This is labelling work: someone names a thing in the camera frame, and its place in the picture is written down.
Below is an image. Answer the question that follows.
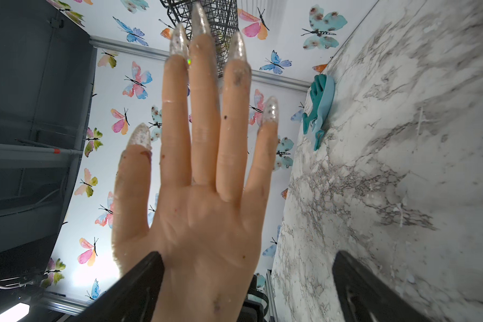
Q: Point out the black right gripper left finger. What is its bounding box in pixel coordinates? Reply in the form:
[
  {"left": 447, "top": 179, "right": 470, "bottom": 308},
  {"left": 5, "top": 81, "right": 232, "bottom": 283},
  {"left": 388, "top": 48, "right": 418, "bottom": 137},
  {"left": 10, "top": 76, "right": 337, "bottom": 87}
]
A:
[{"left": 75, "top": 252, "right": 164, "bottom": 322}]

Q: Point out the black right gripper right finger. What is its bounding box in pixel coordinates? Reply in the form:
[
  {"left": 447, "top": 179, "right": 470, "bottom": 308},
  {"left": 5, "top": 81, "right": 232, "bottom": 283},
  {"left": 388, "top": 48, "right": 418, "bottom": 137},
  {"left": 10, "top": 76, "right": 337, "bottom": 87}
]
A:
[{"left": 332, "top": 250, "right": 429, "bottom": 321}]

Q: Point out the mannequin hand with long nails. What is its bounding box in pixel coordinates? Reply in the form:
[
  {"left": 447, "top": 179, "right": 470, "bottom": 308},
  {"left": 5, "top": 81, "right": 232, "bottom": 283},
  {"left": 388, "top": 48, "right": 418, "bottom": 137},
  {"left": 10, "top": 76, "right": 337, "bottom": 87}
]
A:
[{"left": 111, "top": 3, "right": 279, "bottom": 321}]

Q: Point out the green grey work glove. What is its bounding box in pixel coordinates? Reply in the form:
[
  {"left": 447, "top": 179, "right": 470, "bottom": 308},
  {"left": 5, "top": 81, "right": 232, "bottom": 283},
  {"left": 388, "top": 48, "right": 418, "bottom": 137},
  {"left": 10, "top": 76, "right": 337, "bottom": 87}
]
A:
[{"left": 303, "top": 74, "right": 327, "bottom": 135}]

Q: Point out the light blue plastic dustpan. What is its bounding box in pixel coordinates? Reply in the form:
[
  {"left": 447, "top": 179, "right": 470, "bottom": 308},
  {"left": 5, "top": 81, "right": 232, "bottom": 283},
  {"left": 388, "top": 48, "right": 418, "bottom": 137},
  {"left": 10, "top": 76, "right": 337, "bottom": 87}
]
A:
[{"left": 313, "top": 74, "right": 335, "bottom": 151}]

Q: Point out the black wire wall basket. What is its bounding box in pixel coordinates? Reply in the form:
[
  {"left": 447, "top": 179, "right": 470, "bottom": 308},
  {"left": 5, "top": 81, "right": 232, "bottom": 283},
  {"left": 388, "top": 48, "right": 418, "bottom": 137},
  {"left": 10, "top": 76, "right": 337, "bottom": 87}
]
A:
[{"left": 160, "top": 0, "right": 239, "bottom": 78}]

